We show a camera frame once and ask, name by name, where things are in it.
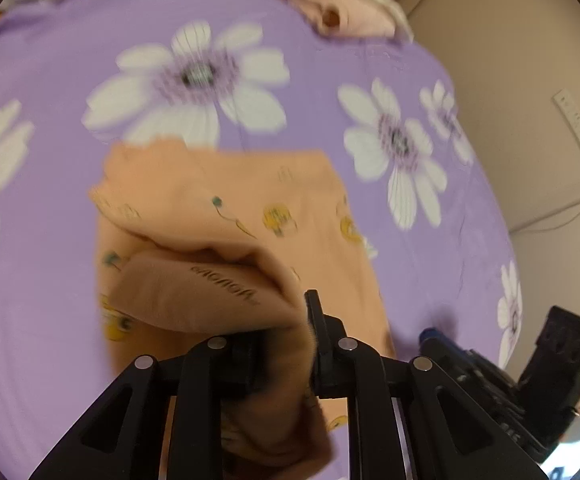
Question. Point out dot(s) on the orange cartoon print shirt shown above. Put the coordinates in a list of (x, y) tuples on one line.
[(250, 200)]

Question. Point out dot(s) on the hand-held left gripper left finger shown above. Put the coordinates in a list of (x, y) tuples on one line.
[(242, 360)]

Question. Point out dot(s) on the cream folded garment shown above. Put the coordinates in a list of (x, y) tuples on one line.
[(390, 7)]

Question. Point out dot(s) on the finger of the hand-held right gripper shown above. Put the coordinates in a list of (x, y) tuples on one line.
[(452, 362)]

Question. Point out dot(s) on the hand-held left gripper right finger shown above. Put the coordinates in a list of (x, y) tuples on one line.
[(327, 355)]

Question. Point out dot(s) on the purple floral bed sheet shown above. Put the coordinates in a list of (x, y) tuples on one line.
[(45, 185)]

